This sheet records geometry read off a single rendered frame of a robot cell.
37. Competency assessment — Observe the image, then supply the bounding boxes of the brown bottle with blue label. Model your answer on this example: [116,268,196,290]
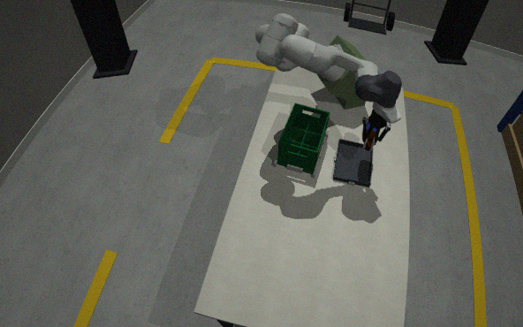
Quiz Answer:
[362,122,377,150]

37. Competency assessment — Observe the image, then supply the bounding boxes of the green crate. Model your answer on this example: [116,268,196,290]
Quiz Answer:
[277,103,330,174]

